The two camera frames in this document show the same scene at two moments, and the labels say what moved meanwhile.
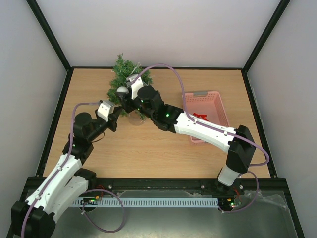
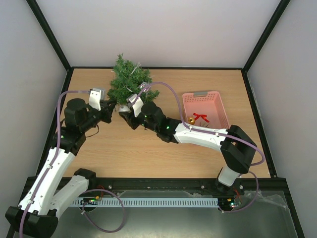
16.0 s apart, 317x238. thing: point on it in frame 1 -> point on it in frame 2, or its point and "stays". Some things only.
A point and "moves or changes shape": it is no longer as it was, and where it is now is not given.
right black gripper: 127,103 -> 130,119
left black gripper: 113,119 -> 108,110
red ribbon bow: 203,116 stays
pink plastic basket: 209,104 stays
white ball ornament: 123,89 moves or changes shape
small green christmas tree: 123,69 stays
